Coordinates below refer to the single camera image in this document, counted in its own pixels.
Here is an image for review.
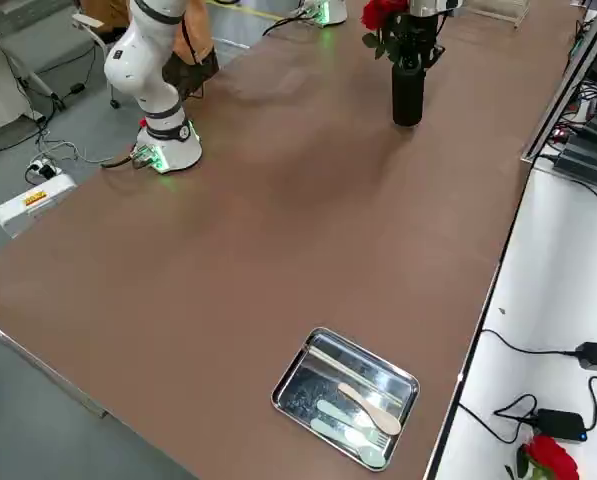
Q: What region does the red rose bouquet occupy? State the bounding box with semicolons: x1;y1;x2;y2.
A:
360;0;414;66

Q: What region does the black base cable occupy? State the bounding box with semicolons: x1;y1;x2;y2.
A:
261;9;309;36
100;149;144;170

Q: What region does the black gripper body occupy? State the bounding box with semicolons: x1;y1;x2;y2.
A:
410;13;442;51

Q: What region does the grey office chair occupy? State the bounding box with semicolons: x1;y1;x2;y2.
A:
0;0;124;114

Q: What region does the brown bag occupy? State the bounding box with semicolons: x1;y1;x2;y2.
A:
162;0;220;99

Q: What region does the silver metal chopstick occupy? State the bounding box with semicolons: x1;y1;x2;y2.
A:
310;344;402;399
313;348;405;403

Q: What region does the white power strip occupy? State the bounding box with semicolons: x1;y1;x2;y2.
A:
25;157;62;181

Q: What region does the single red rose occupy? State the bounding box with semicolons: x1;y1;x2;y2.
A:
505;433;579;480

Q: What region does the beige spoon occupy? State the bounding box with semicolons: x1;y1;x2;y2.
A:
337;382;403;435

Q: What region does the white box yellow label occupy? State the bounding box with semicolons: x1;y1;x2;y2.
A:
0;172;78;239

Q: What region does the light green fork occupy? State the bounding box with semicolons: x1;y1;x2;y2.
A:
317;399;390;447

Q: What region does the black cylindrical vase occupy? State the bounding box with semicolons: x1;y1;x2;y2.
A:
391;59;425;127

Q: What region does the black adapter blue light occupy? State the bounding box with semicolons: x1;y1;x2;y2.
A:
533;408;590;444

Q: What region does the aluminium profile post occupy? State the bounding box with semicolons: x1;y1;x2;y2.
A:
520;0;597;164

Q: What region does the shiny metal tray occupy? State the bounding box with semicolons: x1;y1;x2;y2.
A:
270;327;422;472

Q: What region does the white wire rack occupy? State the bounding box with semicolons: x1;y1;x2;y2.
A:
465;0;533;30

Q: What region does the black desk cable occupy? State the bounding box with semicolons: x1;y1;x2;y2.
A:
492;374;597;444
482;327;579;357

